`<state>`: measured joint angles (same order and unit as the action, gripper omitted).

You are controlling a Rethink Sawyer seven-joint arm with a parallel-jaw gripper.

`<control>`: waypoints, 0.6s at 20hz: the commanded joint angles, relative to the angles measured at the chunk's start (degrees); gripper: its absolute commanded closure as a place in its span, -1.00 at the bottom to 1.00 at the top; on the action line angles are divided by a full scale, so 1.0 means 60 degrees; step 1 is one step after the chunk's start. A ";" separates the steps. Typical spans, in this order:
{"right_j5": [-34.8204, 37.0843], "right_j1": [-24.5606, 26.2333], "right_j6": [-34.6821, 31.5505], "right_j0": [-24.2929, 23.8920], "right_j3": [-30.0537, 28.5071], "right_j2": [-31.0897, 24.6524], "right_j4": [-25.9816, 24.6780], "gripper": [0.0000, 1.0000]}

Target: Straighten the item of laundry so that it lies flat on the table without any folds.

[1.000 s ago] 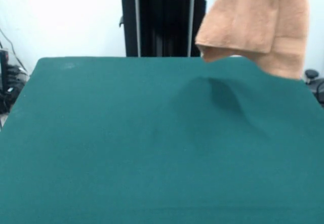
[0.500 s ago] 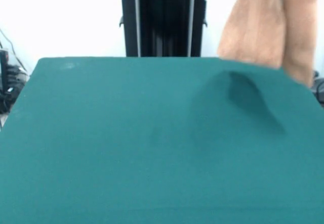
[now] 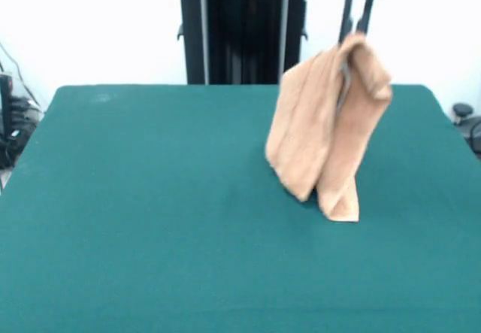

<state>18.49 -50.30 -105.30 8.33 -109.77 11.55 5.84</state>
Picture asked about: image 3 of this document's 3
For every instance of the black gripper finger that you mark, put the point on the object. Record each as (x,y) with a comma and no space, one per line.
(365,13)
(346,13)

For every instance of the black electronics box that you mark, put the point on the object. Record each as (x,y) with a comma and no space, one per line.
(6,103)

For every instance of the dark green tablecloth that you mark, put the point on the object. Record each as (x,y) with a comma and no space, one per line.
(112,197)

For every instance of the orange terry towel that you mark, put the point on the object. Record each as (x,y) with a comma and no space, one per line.
(300,122)

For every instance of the black office chair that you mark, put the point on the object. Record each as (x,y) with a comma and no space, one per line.
(467,122)

